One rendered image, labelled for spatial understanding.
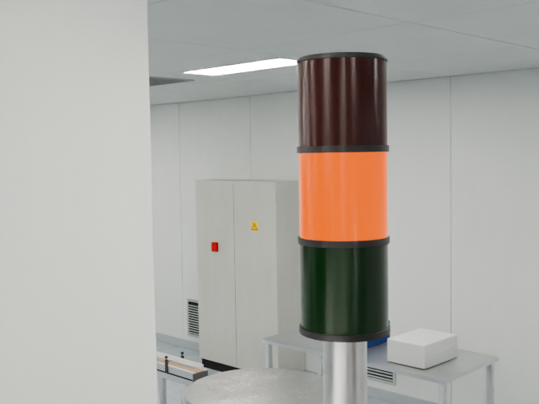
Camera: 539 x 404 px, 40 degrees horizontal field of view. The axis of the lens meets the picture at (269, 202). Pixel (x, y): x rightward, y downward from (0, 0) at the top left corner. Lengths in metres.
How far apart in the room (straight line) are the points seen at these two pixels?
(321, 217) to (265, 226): 6.95
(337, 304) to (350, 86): 0.11
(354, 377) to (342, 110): 0.15
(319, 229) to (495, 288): 6.04
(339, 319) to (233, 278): 7.36
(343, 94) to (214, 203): 7.49
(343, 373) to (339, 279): 0.05
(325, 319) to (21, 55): 1.56
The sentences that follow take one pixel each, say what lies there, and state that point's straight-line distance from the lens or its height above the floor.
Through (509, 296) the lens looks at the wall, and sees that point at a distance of 6.38.
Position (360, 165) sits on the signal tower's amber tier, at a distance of 0.39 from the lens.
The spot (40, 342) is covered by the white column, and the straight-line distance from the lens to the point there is 1.94.
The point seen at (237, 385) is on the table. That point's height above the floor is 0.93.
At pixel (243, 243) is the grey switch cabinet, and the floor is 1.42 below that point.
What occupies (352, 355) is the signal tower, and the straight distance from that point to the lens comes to 0.42.
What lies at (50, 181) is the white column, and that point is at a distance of 1.91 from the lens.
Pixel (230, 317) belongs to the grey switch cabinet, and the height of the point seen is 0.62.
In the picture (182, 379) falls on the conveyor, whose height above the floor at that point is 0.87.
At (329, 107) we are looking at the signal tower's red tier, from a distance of 0.39.
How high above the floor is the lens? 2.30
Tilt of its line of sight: 4 degrees down
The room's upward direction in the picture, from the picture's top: 1 degrees counter-clockwise
